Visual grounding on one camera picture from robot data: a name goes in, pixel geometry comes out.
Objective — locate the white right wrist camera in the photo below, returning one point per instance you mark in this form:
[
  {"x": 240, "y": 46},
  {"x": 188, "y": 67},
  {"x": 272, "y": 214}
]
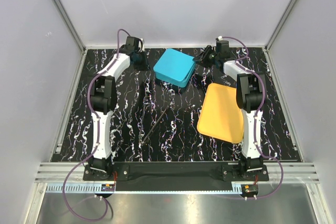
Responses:
[{"x": 219, "y": 38}]

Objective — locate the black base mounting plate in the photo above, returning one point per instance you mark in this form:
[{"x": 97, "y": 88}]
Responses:
[{"x": 150, "y": 177}]

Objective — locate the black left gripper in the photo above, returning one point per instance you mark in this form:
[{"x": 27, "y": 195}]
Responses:
[{"x": 144, "y": 66}]

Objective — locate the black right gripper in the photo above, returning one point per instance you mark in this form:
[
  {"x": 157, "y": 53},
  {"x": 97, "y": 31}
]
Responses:
[{"x": 202, "y": 57}]

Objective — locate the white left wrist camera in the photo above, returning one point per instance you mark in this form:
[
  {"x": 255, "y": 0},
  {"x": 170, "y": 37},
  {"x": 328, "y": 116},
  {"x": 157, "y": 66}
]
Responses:
[{"x": 142, "y": 48}]

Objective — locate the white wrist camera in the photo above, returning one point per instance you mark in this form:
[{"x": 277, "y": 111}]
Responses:
[
  {"x": 142, "y": 48},
  {"x": 219, "y": 38}
]

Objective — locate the teal box lid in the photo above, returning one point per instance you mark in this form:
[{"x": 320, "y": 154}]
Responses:
[{"x": 171, "y": 56}]

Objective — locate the teal chocolate box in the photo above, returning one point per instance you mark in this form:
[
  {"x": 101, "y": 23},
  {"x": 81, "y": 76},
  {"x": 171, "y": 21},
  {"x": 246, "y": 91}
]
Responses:
[{"x": 177, "y": 74}]

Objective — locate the metal tongs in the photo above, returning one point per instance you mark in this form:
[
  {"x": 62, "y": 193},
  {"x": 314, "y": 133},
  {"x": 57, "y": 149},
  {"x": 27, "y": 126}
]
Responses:
[{"x": 146, "y": 139}]

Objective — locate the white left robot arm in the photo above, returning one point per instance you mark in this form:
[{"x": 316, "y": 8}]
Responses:
[{"x": 102, "y": 100}]

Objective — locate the yellow plastic tray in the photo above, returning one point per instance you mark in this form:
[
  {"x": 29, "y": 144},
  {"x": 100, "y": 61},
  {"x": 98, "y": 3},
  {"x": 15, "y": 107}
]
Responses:
[{"x": 220, "y": 116}]

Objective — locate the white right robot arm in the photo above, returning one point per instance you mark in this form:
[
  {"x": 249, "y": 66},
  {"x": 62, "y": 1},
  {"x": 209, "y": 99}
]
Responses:
[{"x": 250, "y": 98}]

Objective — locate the aluminium slotted rail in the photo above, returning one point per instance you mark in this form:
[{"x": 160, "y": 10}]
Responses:
[{"x": 64, "y": 176}]

